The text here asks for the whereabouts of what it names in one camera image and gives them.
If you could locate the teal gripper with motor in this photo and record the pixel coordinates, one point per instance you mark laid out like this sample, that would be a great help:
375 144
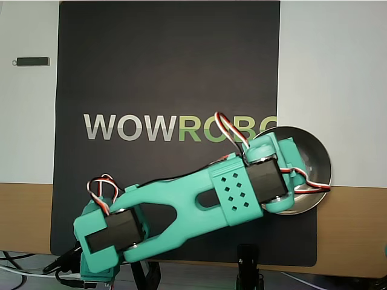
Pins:
297 177

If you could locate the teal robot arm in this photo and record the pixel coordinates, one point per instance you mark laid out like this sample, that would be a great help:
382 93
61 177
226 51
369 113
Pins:
187 193

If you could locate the metal bowl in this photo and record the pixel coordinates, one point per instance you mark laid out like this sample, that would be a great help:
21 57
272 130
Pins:
317 151

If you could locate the white paper sheet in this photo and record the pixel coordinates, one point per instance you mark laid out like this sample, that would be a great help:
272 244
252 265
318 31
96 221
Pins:
27 121
332 75

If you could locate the black clamp, right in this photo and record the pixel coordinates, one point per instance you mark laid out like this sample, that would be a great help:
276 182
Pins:
248 266

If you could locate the black mat with WOWROBO print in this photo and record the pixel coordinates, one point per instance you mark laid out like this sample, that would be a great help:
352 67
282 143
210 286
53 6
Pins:
151 60

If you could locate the black table clamp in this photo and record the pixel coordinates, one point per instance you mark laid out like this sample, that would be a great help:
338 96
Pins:
142 275
60 259

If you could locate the black USB stick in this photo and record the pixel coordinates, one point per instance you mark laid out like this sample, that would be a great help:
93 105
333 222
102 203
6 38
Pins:
31 61

